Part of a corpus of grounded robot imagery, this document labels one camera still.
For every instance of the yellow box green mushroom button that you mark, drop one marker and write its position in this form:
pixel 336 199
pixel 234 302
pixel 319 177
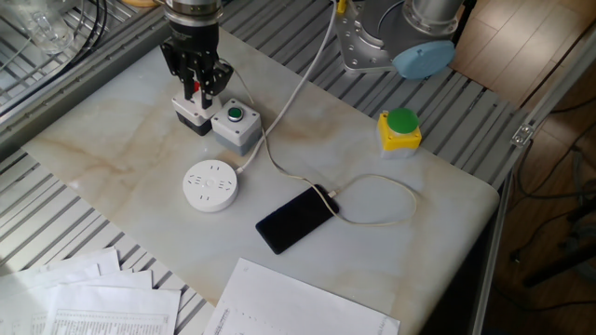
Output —
pixel 400 139

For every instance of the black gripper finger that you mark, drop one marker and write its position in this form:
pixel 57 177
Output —
pixel 188 86
pixel 206 93

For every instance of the black smartphone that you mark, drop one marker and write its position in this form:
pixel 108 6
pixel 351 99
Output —
pixel 295 218

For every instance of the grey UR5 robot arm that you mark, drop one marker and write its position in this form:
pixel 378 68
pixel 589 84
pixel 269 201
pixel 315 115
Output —
pixel 423 60

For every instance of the small green button box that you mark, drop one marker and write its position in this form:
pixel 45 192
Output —
pixel 237 135

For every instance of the aluminium frame rail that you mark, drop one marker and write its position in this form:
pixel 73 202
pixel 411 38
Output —
pixel 559 88
pixel 84 79

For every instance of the aluminium frame leg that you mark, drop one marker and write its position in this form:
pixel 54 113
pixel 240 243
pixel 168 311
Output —
pixel 489 260

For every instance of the paper sheet with handwritten list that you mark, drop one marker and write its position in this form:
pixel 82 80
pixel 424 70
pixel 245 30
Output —
pixel 288 302

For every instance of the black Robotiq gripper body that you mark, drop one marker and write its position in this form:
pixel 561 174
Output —
pixel 193 39

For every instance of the black tripod stand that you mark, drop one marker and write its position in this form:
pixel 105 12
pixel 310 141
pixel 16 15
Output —
pixel 559 265

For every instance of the red push button box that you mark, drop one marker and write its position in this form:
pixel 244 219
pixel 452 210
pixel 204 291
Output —
pixel 186 108

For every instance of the white marble slab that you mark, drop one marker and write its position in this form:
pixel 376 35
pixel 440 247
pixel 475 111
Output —
pixel 139 139

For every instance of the white paper sheet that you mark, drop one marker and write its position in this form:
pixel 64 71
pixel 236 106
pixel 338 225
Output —
pixel 130 279
pixel 93 258
pixel 70 272

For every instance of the clear plastic container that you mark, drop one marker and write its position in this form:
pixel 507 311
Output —
pixel 42 28

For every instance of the paper sheet with printed table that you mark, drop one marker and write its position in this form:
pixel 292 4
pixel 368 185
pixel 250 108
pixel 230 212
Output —
pixel 116 312

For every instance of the round white power socket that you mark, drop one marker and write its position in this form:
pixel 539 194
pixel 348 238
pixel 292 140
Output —
pixel 209 186

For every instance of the wooden round stand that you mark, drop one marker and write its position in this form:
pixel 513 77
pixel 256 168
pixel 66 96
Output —
pixel 139 3

